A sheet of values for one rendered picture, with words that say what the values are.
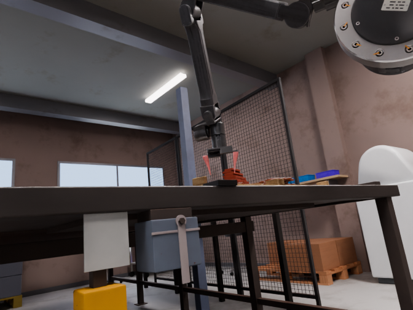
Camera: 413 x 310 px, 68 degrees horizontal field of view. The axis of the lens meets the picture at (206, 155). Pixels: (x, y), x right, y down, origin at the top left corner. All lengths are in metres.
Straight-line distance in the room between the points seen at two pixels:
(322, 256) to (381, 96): 2.36
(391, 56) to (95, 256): 0.69
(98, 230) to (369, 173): 3.63
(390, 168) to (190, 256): 3.38
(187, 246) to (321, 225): 4.56
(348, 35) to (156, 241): 0.59
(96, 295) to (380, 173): 3.63
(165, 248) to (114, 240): 0.12
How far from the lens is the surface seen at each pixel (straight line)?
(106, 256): 0.74
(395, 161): 3.97
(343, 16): 0.68
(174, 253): 0.78
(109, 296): 0.72
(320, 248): 4.14
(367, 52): 0.64
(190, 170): 3.30
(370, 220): 4.06
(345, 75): 5.31
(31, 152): 6.82
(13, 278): 5.55
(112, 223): 0.74
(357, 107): 5.09
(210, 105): 1.21
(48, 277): 6.67
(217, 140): 1.22
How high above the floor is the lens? 0.80
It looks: 13 degrees up
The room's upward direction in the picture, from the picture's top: 6 degrees counter-clockwise
